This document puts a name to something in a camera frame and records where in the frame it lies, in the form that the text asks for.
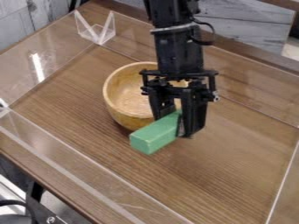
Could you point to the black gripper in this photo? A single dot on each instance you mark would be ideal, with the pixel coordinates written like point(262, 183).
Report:
point(179, 54)

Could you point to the brown wooden bowl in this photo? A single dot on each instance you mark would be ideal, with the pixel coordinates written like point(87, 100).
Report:
point(127, 105)

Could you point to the green rectangular block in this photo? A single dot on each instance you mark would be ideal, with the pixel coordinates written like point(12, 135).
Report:
point(154, 136)

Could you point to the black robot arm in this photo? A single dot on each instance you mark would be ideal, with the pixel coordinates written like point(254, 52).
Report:
point(180, 84)

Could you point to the clear acrylic tray wall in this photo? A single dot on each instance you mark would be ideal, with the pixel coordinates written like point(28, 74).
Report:
point(218, 178)

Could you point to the clear acrylic corner bracket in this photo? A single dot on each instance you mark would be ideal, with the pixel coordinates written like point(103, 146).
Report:
point(99, 34)

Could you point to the black table leg bracket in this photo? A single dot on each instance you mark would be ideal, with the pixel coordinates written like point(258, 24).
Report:
point(44, 216)

